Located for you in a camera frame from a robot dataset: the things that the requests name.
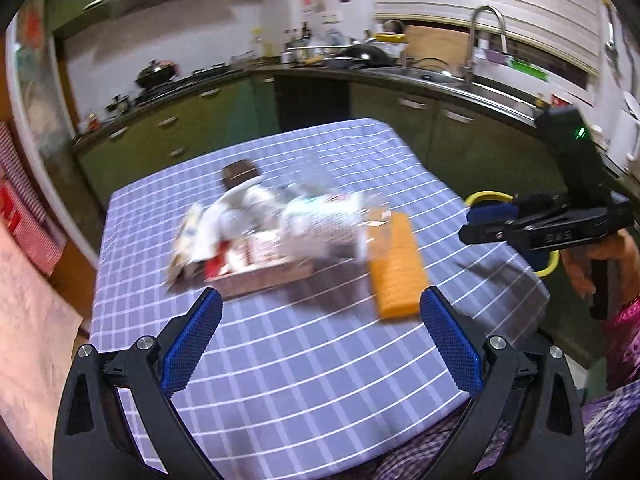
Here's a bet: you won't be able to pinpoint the white printed plastic packet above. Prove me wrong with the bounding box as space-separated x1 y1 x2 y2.
276 191 372 262

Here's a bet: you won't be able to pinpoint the person's right hand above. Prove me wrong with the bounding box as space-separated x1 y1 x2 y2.
560 230 640 311

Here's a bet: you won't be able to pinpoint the black wok with lid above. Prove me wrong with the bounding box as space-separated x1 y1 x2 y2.
136 60 181 89

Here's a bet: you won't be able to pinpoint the black gas stove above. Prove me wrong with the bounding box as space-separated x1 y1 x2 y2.
134 63 234 100

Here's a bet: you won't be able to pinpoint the tall steel faucet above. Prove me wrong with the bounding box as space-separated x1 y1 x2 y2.
464 5 507 84

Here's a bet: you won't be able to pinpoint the clear plastic cup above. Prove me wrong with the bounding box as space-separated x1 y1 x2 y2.
360 194 397 245

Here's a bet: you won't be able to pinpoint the silver framed glass door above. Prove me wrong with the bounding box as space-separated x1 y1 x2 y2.
4 0 103 273

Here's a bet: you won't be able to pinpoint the steel sink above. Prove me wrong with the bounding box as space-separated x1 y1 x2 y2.
379 65 503 92

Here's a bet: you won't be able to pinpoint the blue checked tablecloth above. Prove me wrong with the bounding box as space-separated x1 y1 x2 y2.
90 119 551 480

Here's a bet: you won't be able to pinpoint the dark sauce bottles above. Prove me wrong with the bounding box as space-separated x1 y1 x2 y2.
286 22 314 49

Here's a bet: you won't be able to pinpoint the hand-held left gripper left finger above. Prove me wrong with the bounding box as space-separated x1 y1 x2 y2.
52 286 226 480

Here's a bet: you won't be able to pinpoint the orange sponge block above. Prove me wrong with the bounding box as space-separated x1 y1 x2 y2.
367 211 430 321

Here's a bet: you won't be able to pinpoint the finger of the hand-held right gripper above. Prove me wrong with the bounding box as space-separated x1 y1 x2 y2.
466 194 568 224
459 205 611 253

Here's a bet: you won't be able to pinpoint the small brown plastic container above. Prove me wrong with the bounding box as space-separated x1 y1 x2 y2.
222 160 262 189

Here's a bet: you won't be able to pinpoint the wooden cutting board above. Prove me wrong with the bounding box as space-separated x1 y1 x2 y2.
404 24 472 64

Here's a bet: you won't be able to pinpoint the red checked towels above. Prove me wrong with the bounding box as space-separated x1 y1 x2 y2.
0 119 67 277

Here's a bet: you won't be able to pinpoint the green box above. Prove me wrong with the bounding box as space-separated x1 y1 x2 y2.
508 57 549 82

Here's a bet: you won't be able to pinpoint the hanging steel ladle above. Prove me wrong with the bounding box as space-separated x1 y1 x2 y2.
604 4 619 67

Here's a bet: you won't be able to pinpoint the dish rack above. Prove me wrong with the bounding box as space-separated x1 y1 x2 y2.
319 29 362 49

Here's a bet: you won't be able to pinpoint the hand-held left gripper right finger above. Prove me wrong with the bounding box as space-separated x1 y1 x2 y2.
417 286 587 480

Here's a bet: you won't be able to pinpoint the green base cabinets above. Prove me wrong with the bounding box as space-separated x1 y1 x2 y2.
72 71 640 361

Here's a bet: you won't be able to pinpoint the person's right forearm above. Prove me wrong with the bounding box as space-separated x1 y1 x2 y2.
602 294 640 392

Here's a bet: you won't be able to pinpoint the white jug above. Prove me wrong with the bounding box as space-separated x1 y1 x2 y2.
606 109 640 177

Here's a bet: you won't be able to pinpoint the black built-in appliance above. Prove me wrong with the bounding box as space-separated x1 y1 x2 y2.
274 74 352 134

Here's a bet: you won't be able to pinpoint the yellow white paper packet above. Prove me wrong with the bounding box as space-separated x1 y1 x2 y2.
166 202 212 290

